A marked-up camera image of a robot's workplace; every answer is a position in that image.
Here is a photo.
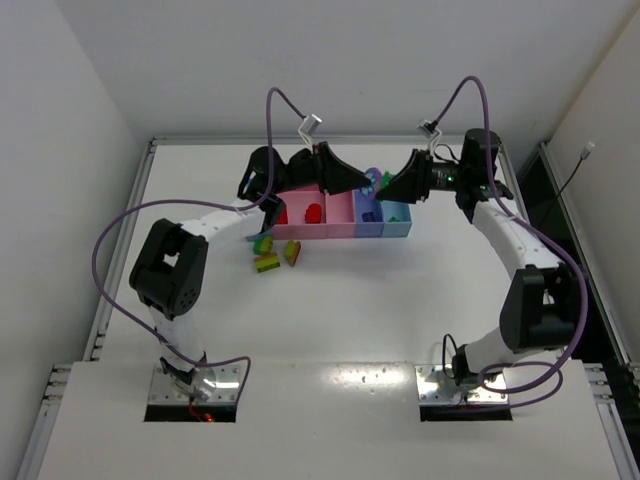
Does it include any purple curved lego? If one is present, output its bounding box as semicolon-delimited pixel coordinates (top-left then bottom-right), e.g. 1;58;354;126
360;167;383;200

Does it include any red apple lego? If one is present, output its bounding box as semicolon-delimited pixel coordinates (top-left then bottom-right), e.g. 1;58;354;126
305;203;323;224

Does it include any red lego brick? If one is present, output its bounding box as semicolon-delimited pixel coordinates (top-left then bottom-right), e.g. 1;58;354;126
277;209;288;225

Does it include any lime curved lego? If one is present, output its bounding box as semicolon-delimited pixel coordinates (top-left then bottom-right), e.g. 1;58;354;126
284;240;297;262

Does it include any tan lego brick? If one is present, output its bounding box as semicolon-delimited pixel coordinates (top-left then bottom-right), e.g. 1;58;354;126
289;241;301;267

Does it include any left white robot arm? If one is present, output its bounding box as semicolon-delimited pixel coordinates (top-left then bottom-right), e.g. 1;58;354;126
129;142;370;388

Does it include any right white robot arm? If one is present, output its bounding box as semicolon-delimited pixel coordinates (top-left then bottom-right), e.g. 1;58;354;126
376;128;588;384

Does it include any large pink bin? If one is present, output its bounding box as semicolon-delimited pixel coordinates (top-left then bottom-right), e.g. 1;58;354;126
272;189;327;240

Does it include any small pink bin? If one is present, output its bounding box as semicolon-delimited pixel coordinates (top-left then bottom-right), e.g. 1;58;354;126
325;192;356;239

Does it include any dark blue bin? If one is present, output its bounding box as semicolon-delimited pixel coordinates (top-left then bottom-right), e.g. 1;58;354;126
353;190;384;238

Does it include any lime green round lego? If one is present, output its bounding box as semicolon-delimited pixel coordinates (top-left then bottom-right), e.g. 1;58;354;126
253;235;273;256

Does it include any lime and orange lego stack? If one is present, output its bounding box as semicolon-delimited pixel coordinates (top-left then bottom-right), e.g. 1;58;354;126
254;252;281;273

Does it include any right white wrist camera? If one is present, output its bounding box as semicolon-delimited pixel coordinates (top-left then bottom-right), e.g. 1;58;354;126
417;120;442;153

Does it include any black wall cable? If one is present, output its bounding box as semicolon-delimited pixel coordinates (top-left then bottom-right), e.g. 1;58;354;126
542;142;596;221

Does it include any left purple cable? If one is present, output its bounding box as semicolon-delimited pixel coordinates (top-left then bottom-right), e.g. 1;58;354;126
91;87;306;401

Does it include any purple cable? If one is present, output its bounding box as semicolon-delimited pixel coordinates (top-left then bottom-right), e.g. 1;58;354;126
91;87;306;401
434;75;590;411

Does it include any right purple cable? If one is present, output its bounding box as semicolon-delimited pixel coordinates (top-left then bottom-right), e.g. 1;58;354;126
434;75;590;411

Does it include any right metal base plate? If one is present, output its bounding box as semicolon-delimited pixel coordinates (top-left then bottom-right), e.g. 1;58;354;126
415;364;509;408

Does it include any metal base plate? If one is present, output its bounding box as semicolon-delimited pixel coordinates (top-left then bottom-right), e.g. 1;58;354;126
415;364;509;408
147;365;242;407

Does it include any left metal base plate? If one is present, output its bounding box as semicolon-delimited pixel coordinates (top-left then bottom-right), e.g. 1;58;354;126
147;365;242;407

